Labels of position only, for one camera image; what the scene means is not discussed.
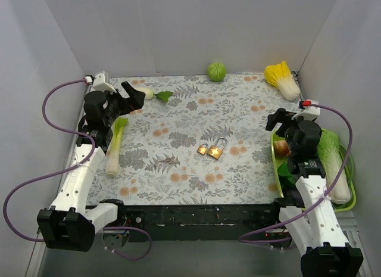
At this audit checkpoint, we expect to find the large brass padlock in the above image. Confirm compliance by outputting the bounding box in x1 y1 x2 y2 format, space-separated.
206 137 227 160

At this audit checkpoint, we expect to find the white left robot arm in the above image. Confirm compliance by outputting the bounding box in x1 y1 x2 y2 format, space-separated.
37 82 145 252

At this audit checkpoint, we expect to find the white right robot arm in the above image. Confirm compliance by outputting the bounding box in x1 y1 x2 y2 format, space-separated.
266 108 364 276

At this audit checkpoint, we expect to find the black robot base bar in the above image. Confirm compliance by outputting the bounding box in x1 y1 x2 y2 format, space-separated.
118 203 277 241

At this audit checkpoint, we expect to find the brown toy onion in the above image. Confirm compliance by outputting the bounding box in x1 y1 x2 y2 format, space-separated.
273 140 289 157

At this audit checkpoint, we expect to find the green toy napa cabbage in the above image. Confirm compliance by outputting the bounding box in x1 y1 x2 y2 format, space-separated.
317 130 351 205

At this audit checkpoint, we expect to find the white toy radish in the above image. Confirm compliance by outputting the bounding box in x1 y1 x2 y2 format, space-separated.
136 87 173 103

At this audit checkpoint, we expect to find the toy bok choy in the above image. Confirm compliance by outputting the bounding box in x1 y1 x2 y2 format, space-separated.
277 161 296 187

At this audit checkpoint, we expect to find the yellow toy napa cabbage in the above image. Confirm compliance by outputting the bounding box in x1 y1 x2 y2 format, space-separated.
264 61 300 101

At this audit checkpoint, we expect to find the green plastic basket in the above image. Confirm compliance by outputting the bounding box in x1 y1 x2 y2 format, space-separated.
271 130 357 213

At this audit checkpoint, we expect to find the green toy celery stalk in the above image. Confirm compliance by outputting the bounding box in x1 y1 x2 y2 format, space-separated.
105 117 128 178

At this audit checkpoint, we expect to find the floral table mat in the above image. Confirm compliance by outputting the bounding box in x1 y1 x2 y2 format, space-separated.
88 73 298 205

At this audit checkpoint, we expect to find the small brass padlock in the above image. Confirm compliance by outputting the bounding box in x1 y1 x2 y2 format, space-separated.
197 143 209 155

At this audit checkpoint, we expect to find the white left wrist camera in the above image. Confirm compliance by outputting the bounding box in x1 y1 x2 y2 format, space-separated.
85 71 116 94

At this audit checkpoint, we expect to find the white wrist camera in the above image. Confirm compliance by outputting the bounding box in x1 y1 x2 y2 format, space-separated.
292 99 320 121
85 71 116 94

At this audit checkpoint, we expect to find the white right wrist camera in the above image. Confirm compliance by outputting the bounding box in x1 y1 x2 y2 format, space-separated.
292 99 320 121

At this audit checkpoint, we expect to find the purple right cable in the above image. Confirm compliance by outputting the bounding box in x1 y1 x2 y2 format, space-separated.
238 103 352 251

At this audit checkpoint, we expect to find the purple cable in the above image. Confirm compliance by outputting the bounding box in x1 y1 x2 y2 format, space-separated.
238 103 352 251
2 78 152 262

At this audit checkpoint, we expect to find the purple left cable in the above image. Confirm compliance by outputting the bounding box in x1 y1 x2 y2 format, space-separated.
2 78 152 262

